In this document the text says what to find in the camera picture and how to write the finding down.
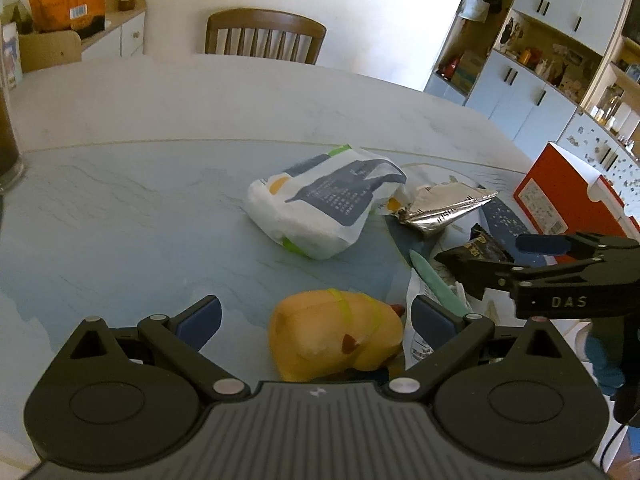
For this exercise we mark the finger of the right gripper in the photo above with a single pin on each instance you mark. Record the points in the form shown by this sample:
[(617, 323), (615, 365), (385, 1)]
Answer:
[(477, 275), (583, 247)]

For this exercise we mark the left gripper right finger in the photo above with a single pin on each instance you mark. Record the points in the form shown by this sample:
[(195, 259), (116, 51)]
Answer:
[(457, 343)]

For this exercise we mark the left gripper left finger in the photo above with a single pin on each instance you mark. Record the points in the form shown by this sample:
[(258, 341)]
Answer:
[(176, 343)]

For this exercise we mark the black snack packet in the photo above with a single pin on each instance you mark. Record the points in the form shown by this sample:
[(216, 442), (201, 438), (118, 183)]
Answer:
[(480, 246)]

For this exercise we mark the white printed packet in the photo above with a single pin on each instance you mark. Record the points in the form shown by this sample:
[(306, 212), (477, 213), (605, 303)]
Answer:
[(428, 325)]

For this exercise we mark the silver foil snack wrapper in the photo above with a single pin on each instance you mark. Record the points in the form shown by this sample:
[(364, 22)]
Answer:
[(434, 207)]

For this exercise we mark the yellow plush toy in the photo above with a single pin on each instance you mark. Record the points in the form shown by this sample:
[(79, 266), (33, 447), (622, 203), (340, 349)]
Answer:
[(325, 332)]

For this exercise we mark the white tissue pack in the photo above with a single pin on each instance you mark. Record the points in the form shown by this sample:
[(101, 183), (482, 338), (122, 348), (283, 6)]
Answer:
[(318, 207)]

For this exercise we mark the blue gloved right hand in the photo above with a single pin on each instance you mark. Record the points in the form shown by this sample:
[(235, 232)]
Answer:
[(608, 375)]

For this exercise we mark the red white cardboard box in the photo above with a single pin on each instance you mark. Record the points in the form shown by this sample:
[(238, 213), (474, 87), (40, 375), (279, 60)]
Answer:
[(562, 194)]

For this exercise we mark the grey hanging tote bag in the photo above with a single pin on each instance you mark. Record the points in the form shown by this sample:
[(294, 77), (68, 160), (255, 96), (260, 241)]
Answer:
[(474, 10)]

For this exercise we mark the white drawer sideboard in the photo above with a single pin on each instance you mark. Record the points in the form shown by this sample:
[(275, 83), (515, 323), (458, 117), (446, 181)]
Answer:
[(123, 35)]

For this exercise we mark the far wooden chair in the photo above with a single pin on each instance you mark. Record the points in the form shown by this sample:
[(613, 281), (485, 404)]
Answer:
[(261, 33)]

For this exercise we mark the white wall cabinet unit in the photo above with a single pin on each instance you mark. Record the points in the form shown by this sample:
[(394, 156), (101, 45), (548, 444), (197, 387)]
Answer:
[(532, 66)]

